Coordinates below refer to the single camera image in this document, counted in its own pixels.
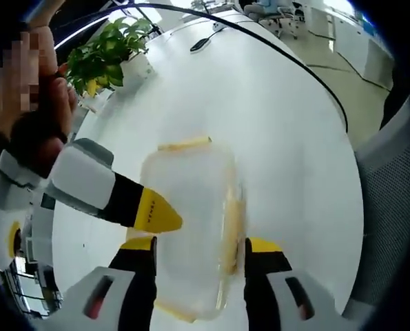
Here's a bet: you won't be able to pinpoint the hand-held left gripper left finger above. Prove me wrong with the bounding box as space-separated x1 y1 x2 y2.
55 236 158 331

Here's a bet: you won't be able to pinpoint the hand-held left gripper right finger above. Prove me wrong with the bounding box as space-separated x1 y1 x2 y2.
243 237 346 331

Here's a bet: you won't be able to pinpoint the clear plastic box yellow buckles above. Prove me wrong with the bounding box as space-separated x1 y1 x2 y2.
141 136 249 324

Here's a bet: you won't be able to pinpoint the person's right hand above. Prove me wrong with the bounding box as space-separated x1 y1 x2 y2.
0 26 79 180

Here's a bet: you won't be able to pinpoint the green potted plant white pot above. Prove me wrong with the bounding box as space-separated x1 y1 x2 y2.
63 17 154 99

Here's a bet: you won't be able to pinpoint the mesh office chair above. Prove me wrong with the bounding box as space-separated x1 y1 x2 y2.
342 96 410 319

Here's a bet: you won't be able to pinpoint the black flat paddle-shaped object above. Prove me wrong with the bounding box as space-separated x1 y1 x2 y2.
189 29 225 54

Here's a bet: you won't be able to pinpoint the white office chair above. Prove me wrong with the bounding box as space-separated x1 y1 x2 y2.
259 1 306 40

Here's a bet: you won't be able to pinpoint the white cabinets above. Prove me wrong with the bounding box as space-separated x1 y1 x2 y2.
306 5 397 92

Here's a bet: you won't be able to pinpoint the black cable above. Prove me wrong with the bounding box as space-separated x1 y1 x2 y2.
52 1 349 134

